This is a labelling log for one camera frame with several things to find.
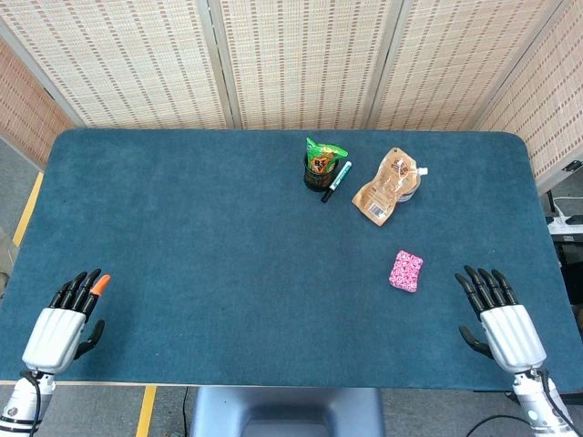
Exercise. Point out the green white marker pen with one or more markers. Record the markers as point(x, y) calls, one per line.
point(338, 180)

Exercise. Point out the brown spout pouch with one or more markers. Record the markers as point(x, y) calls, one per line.
point(387, 186)

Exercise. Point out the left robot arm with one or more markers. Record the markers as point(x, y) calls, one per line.
point(20, 405)

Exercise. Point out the yellow floor tape strip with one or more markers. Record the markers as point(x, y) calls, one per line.
point(146, 409)
point(28, 209)

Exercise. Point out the pink patterned packet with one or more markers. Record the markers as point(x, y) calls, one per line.
point(406, 271)

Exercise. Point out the black mesh pen holder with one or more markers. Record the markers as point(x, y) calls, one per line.
point(314, 181)

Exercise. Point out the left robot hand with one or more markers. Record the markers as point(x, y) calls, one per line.
point(54, 334)

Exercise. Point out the blue felt table cloth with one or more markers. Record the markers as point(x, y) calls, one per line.
point(237, 255)

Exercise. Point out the woven folding screen panel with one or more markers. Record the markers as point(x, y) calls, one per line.
point(23, 114)
point(123, 59)
point(455, 64)
point(546, 100)
point(305, 59)

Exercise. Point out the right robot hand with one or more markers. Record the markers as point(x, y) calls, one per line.
point(514, 334)

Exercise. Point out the green snack bag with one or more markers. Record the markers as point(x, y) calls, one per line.
point(324, 157)

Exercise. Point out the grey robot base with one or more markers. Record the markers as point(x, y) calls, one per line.
point(287, 412)

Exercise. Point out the black equipment box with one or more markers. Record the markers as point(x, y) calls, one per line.
point(571, 268)

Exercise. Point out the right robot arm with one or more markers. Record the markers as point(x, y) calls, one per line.
point(539, 405)

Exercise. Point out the white power strip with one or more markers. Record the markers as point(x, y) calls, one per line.
point(567, 224)

